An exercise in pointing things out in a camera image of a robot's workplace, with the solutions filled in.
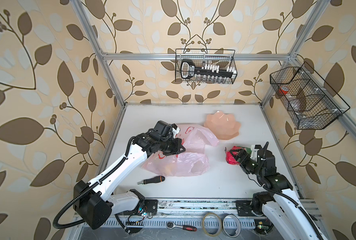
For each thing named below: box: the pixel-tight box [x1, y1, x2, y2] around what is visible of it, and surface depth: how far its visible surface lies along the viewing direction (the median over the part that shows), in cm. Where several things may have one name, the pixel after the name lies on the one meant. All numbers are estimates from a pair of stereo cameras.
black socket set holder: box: [180, 59, 236, 79], surface depth 84 cm
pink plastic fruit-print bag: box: [142, 124, 220, 177], surface depth 81 cm
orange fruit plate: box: [204, 110, 241, 141], surface depth 109 cm
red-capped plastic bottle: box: [279, 86, 307, 118], surface depth 80 cm
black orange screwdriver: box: [137, 175, 166, 185], surface depth 84 cm
